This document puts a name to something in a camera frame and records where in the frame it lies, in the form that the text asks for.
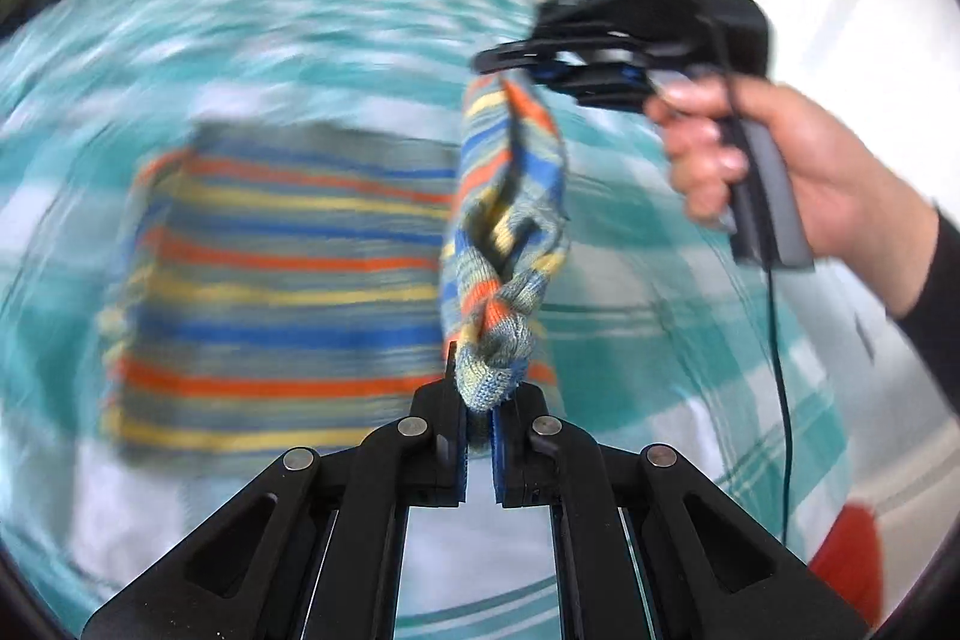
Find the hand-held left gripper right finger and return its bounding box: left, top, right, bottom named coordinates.
left=491, top=381, right=871, bottom=640

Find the person's right hand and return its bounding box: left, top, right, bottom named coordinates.
left=645, top=77, right=940, bottom=319

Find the orange fuzzy cloth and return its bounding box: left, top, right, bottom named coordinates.
left=810, top=505, right=884, bottom=630

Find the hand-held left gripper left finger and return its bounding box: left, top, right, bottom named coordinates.
left=81, top=340, right=470, bottom=640

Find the teal plaid blanket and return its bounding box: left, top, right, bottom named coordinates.
left=0, top=0, right=863, bottom=640

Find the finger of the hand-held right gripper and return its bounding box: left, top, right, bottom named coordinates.
left=536, top=66, right=652, bottom=103
left=472, top=42, right=601, bottom=79

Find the striped knit sweater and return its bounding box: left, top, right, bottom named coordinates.
left=97, top=74, right=571, bottom=468

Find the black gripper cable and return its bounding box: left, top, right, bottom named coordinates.
left=763, top=265, right=796, bottom=547

